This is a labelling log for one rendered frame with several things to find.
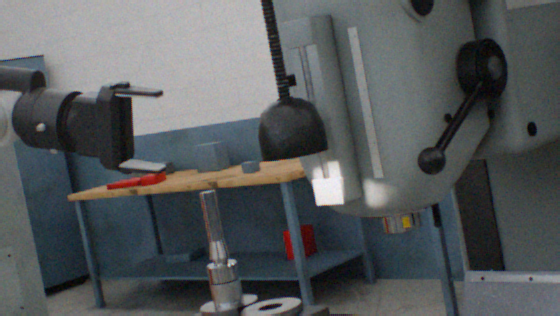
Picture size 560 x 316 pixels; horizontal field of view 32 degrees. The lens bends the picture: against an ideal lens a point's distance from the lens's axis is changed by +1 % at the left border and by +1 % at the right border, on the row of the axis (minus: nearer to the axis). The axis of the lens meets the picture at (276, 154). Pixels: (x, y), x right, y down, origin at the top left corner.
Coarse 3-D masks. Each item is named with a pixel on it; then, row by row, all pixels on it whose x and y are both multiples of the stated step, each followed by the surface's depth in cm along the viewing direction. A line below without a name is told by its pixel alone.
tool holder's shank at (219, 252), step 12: (204, 192) 148; (204, 204) 147; (216, 204) 148; (204, 216) 148; (216, 216) 147; (216, 228) 147; (216, 240) 148; (216, 252) 147; (228, 252) 148; (216, 264) 148
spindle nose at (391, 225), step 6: (396, 216) 117; (402, 216) 117; (408, 216) 117; (414, 216) 117; (420, 216) 118; (384, 222) 119; (390, 222) 118; (396, 222) 117; (402, 222) 117; (414, 222) 117; (420, 222) 118; (384, 228) 119; (390, 228) 118; (396, 228) 117; (402, 228) 117; (408, 228) 117; (414, 228) 117
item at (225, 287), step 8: (224, 272) 147; (232, 272) 147; (216, 280) 147; (224, 280) 147; (232, 280) 147; (216, 288) 147; (224, 288) 147; (232, 288) 147; (240, 288) 149; (216, 296) 148; (224, 296) 147; (232, 296) 147; (240, 296) 148; (216, 304) 148; (224, 304) 147; (232, 304) 147
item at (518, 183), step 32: (480, 160) 153; (512, 160) 150; (544, 160) 146; (480, 192) 154; (512, 192) 151; (544, 192) 147; (480, 224) 155; (512, 224) 152; (544, 224) 148; (480, 256) 156; (512, 256) 153; (544, 256) 149
